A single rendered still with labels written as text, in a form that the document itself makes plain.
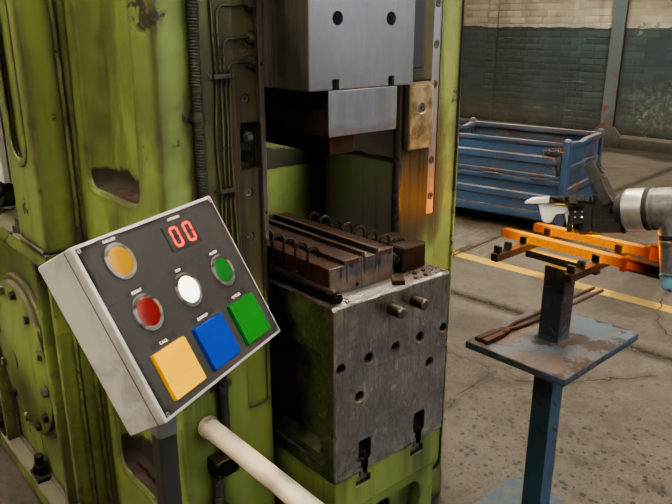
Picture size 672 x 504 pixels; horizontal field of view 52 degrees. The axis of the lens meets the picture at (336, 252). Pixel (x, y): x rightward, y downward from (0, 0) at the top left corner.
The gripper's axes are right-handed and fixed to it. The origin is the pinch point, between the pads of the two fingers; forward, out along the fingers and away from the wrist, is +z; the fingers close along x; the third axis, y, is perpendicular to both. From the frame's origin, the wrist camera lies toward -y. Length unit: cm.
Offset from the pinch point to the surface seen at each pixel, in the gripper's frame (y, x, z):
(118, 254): 19, -98, 16
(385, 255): 14.4, -23.5, 26.5
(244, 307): 27, -73, 17
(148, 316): 28, -94, 13
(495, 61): -302, 689, 424
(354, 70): -23, -46, 19
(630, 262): 12.3, 21.7, -13.7
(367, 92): -19.2, -41.1, 19.7
